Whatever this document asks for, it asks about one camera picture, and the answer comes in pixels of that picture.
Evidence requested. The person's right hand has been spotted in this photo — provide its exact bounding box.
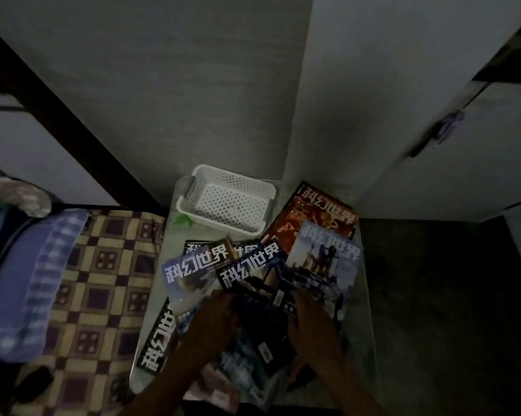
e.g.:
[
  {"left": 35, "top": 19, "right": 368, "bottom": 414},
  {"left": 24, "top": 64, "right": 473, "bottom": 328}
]
[{"left": 286, "top": 289, "right": 347, "bottom": 366}]

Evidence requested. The person's left hand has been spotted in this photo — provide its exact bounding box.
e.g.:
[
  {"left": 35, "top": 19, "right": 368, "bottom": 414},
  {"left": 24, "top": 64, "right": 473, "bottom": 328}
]
[{"left": 178, "top": 289, "right": 240, "bottom": 365}]

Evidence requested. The dark blue magazine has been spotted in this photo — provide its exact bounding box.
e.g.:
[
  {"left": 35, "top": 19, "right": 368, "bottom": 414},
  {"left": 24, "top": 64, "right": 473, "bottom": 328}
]
[{"left": 216, "top": 242, "right": 298, "bottom": 377}]

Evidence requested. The person's right forearm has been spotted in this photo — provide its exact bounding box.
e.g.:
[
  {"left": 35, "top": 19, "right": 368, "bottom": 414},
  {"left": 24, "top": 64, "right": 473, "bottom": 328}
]
[{"left": 310, "top": 357, "right": 389, "bottom": 416}]

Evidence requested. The person's left forearm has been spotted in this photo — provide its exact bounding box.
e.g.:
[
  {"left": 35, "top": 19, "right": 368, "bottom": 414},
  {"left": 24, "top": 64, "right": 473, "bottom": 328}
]
[{"left": 121, "top": 353, "right": 202, "bottom": 416}]

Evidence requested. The pile of scattered magazines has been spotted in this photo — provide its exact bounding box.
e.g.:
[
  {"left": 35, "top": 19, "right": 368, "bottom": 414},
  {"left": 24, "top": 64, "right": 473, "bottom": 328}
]
[{"left": 136, "top": 181, "right": 365, "bottom": 412}]

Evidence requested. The white perforated plastic basket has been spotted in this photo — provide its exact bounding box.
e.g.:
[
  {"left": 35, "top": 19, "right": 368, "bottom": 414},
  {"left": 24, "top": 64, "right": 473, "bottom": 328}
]
[{"left": 176, "top": 164, "right": 277, "bottom": 235}]

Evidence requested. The brown chequered bedsheet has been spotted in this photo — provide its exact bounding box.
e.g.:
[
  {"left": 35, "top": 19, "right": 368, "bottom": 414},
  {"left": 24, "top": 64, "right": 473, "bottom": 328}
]
[{"left": 7, "top": 209, "right": 167, "bottom": 416}]

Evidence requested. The blue plaid pillow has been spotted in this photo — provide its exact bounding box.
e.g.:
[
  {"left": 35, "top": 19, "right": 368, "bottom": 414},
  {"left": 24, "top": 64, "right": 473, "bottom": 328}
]
[{"left": 0, "top": 209, "right": 90, "bottom": 361}]

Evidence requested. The white cabinet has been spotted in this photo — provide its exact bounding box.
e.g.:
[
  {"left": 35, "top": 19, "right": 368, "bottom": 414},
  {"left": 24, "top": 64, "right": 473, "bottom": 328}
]
[{"left": 353, "top": 80, "right": 521, "bottom": 223}]

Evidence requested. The purple hanging item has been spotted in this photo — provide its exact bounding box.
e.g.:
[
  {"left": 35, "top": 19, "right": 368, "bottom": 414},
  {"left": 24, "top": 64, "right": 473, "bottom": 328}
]
[{"left": 433, "top": 108, "right": 465, "bottom": 146}]

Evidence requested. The floral patterned cloth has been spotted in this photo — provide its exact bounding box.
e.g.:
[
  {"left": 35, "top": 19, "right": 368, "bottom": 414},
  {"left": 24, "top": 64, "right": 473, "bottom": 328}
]
[{"left": 0, "top": 161, "right": 53, "bottom": 218}]

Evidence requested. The dark wooden bed frame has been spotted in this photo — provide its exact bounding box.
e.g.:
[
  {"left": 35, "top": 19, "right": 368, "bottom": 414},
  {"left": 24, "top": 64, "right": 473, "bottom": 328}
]
[{"left": 0, "top": 34, "right": 168, "bottom": 213}]

